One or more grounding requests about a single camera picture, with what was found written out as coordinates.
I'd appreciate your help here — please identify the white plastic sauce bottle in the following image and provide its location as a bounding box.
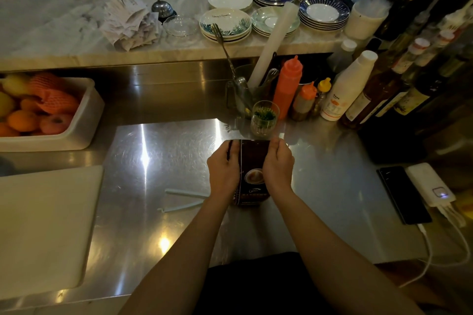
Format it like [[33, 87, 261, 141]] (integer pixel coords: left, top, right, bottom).
[[320, 50, 378, 122]]

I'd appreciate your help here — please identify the person's right forearm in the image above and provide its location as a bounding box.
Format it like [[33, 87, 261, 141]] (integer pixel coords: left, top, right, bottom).
[[271, 190, 425, 315]]

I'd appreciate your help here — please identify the white paper roll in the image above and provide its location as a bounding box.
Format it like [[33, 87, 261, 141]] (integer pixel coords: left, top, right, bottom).
[[247, 2, 299, 89]]

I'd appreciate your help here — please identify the person's right hand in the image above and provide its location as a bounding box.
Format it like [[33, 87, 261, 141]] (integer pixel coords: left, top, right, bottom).
[[262, 137, 295, 199]]

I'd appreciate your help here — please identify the person's left hand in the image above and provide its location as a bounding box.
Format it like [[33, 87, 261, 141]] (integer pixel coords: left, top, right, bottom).
[[206, 140, 241, 202]]

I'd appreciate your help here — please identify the small yellow-capped bottle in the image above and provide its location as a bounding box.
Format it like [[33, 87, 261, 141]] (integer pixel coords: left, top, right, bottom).
[[311, 77, 332, 117]]

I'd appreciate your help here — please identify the small orange-capped bottle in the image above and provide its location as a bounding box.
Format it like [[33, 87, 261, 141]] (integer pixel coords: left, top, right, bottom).
[[290, 82, 318, 122]]

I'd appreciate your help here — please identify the white cutting board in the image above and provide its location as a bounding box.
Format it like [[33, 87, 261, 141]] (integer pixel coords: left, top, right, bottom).
[[0, 165, 104, 301]]

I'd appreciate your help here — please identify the clear glass dish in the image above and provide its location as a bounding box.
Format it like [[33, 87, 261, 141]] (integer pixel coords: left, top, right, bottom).
[[162, 15, 200, 39]]

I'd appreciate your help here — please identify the stack of pale green plates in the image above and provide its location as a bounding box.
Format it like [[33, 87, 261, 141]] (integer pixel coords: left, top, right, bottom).
[[251, 6, 301, 38]]

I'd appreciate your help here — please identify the stack of leaf print plates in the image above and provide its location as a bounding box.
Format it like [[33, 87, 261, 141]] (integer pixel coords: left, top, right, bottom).
[[199, 8, 253, 44]]

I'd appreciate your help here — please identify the tall orange squeeze bottle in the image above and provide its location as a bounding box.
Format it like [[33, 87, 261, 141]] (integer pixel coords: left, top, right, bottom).
[[272, 55, 304, 120]]

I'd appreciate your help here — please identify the glass with green herbs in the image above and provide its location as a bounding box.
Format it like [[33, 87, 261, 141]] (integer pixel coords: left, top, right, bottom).
[[250, 100, 281, 139]]

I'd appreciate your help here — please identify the brown syrup bottle white cap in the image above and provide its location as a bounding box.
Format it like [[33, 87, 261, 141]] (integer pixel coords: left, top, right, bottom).
[[339, 37, 431, 129], [375, 29, 456, 118]]

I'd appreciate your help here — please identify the clear utensil holder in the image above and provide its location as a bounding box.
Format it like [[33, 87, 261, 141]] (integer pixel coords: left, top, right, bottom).
[[225, 64, 275, 120]]

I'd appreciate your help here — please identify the white round container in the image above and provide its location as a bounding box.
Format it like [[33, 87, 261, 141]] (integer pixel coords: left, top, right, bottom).
[[344, 0, 391, 41]]

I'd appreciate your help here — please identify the dark brown coffee bag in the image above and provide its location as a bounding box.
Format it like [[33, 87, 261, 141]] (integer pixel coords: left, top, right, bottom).
[[226, 139, 273, 207]]

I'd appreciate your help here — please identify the white charging cable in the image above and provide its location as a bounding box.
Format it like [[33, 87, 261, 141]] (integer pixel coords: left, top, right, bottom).
[[398, 205, 471, 289]]

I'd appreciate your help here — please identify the metal call bell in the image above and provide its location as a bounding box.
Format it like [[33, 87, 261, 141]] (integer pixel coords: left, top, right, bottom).
[[151, 0, 177, 24]]

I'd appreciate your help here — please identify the red apple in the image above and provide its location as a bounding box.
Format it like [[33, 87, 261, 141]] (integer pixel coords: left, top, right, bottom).
[[39, 113, 73, 135]]

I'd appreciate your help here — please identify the yellow fruit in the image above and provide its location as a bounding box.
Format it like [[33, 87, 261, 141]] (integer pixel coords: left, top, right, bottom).
[[0, 91, 16, 118]]

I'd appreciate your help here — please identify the white power bank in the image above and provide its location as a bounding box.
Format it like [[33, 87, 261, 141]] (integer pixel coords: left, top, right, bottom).
[[405, 162, 456, 208]]

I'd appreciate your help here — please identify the white plastic fruit tub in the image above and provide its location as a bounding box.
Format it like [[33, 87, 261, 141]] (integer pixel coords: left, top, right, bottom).
[[0, 77, 105, 153]]

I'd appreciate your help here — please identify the yellow lemon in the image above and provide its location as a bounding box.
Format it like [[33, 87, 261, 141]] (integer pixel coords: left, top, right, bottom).
[[2, 74, 31, 97]]

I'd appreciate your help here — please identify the dark glass bottle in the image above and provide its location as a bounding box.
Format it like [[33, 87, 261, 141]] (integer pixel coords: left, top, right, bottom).
[[393, 43, 473, 117]]

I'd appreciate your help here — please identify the clear bottle white cap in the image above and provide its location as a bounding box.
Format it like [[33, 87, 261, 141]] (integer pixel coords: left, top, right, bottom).
[[327, 39, 358, 74]]

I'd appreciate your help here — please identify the person's left forearm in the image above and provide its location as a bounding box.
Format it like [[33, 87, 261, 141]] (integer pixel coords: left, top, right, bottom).
[[118, 193, 237, 315]]

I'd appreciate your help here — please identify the black smartphone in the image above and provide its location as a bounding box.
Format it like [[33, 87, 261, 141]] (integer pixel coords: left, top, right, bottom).
[[376, 166, 432, 225]]

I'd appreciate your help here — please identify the fruit in orange foam net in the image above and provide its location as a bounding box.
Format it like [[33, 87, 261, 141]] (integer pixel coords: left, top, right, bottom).
[[29, 72, 65, 98], [37, 90, 80, 115]]

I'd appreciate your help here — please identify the stack of blue striped plates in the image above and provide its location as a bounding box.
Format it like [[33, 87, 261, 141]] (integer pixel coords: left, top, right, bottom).
[[298, 0, 351, 32]]

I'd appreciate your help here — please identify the person's black clothing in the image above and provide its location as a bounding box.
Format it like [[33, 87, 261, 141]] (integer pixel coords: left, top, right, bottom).
[[194, 252, 335, 315]]

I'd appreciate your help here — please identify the pile of paper receipts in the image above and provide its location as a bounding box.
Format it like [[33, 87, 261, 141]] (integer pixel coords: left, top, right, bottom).
[[99, 0, 162, 52]]

